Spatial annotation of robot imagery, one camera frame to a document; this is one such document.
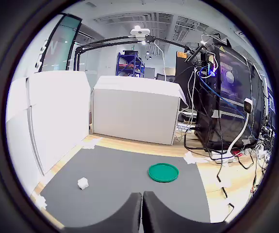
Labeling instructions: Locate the round green lid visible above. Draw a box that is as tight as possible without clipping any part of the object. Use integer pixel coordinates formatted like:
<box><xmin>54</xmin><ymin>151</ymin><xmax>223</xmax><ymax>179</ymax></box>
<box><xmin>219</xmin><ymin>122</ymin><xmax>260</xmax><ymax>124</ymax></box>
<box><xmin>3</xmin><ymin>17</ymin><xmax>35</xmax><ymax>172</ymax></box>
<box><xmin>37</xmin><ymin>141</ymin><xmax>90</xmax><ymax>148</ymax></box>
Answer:
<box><xmin>148</xmin><ymin>163</ymin><xmax>180</xmax><ymax>183</ymax></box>

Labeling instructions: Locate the small white plastic terminal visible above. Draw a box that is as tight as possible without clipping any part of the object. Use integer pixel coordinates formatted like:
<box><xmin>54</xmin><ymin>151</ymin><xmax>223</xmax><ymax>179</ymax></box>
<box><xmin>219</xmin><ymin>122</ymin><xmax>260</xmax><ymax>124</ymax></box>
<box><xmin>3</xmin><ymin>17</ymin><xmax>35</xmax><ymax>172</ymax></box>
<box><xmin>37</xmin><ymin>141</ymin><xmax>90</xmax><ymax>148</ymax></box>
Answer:
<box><xmin>78</xmin><ymin>177</ymin><xmax>90</xmax><ymax>191</ymax></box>

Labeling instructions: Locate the black floor cable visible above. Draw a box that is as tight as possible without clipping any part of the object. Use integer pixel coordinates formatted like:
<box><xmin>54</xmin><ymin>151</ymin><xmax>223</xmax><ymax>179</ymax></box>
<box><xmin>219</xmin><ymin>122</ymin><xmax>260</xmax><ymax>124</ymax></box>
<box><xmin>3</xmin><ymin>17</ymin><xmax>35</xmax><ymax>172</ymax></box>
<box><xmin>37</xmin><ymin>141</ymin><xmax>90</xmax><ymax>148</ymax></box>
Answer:
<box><xmin>183</xmin><ymin>126</ymin><xmax>214</xmax><ymax>160</ymax></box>

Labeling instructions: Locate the long black camera cable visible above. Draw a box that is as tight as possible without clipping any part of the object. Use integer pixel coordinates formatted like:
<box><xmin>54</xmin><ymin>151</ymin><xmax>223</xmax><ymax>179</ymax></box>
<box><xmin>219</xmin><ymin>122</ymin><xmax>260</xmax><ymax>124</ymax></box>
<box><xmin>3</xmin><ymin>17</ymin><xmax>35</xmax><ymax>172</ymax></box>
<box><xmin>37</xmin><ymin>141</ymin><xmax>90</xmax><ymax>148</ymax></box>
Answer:
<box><xmin>216</xmin><ymin>167</ymin><xmax>235</xmax><ymax>223</ymax></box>

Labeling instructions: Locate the white gooseneck webcam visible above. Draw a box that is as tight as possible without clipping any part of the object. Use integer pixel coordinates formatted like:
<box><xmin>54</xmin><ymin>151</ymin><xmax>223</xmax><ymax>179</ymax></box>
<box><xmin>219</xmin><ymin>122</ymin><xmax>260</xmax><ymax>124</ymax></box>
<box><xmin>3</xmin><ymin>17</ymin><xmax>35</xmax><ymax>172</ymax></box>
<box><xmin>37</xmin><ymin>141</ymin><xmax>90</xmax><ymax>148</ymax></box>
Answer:
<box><xmin>227</xmin><ymin>97</ymin><xmax>253</xmax><ymax>156</ymax></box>

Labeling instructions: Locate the blue metal shelf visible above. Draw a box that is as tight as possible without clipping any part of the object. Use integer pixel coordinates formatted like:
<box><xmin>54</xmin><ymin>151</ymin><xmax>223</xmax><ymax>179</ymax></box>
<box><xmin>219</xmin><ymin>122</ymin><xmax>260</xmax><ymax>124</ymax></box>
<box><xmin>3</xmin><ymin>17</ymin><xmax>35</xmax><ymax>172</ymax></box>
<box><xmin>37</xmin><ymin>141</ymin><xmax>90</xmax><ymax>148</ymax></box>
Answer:
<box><xmin>116</xmin><ymin>50</ymin><xmax>146</xmax><ymax>79</ymax></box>

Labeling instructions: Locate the dark grey mat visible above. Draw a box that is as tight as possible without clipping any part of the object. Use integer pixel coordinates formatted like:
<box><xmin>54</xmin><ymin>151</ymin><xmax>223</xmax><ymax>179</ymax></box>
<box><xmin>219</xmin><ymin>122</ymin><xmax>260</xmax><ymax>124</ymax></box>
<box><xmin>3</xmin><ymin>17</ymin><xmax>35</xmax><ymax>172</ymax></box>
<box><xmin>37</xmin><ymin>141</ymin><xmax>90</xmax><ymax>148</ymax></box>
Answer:
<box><xmin>39</xmin><ymin>145</ymin><xmax>212</xmax><ymax>229</ymax></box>

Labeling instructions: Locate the white camera cable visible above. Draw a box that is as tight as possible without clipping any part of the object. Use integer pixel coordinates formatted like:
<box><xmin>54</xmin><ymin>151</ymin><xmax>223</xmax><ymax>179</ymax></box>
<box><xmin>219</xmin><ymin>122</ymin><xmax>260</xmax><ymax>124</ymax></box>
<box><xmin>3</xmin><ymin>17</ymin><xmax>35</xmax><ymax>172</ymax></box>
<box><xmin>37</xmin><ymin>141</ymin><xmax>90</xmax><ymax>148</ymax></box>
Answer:
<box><xmin>153</xmin><ymin>43</ymin><xmax>168</xmax><ymax>82</ymax></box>

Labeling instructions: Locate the black computer case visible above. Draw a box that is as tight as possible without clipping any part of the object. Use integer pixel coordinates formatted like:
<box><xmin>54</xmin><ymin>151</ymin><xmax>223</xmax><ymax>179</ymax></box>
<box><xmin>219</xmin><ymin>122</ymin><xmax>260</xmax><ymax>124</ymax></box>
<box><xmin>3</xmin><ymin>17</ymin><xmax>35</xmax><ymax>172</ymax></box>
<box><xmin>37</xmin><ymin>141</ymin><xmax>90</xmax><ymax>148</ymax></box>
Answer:
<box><xmin>193</xmin><ymin>44</ymin><xmax>266</xmax><ymax>150</ymax></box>

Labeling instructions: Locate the white power strip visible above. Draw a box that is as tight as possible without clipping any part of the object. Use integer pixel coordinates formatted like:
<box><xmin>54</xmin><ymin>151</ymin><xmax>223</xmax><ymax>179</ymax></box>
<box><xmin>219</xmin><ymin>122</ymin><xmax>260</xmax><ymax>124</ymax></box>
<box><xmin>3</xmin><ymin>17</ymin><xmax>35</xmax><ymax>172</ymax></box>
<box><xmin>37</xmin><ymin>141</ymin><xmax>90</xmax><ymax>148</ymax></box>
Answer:
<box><xmin>211</xmin><ymin>150</ymin><xmax>235</xmax><ymax>164</ymax></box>

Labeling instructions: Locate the blue cable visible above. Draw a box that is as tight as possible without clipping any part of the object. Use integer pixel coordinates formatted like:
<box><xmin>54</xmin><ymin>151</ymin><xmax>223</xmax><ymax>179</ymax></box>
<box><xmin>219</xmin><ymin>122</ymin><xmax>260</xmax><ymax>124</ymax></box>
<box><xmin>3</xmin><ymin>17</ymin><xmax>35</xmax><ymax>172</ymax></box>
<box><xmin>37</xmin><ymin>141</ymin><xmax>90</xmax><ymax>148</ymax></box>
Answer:
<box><xmin>198</xmin><ymin>67</ymin><xmax>247</xmax><ymax>120</ymax></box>

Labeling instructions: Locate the black monitor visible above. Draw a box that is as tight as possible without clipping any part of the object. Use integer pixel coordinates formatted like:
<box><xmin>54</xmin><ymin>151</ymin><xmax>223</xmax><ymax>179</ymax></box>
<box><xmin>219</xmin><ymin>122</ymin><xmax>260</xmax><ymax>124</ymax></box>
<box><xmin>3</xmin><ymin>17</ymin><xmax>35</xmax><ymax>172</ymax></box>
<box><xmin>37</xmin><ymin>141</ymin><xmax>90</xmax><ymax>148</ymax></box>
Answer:
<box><xmin>175</xmin><ymin>50</ymin><xmax>196</xmax><ymax>110</ymax></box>

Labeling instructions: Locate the white cardboard box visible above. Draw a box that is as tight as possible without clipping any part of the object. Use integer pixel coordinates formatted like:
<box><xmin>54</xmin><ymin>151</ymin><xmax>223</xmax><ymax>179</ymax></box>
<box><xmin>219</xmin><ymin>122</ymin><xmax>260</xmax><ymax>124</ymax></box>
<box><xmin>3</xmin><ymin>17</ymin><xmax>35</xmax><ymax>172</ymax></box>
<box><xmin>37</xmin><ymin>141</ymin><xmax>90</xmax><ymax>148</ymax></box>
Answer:
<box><xmin>91</xmin><ymin>75</ymin><xmax>189</xmax><ymax>146</ymax></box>

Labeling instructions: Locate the white camera on boom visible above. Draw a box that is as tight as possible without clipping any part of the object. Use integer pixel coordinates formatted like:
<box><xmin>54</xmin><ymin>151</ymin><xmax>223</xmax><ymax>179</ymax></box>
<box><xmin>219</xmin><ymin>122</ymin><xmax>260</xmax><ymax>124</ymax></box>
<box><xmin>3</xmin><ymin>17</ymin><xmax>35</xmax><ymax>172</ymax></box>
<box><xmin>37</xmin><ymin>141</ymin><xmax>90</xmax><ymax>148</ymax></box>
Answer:
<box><xmin>130</xmin><ymin>27</ymin><xmax>151</xmax><ymax>41</ymax></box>

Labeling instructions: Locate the white partition board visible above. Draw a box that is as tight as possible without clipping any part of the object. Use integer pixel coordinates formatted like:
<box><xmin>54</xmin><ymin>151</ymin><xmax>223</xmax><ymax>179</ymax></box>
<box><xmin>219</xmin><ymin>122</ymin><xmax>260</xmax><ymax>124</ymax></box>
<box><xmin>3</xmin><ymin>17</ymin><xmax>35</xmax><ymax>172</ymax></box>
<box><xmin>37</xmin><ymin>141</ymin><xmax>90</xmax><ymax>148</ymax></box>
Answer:
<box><xmin>5</xmin><ymin>77</ymin><xmax>44</xmax><ymax>192</ymax></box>
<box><xmin>27</xmin><ymin>70</ymin><xmax>91</xmax><ymax>176</ymax></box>

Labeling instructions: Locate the dark glass door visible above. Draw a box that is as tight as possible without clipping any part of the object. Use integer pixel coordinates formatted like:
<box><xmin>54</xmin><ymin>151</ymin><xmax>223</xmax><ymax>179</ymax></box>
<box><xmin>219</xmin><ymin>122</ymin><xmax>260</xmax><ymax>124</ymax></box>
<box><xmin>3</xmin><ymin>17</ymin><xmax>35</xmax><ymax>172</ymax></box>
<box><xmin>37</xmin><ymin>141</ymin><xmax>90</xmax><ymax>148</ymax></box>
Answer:
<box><xmin>35</xmin><ymin>13</ymin><xmax>82</xmax><ymax>72</ymax></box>

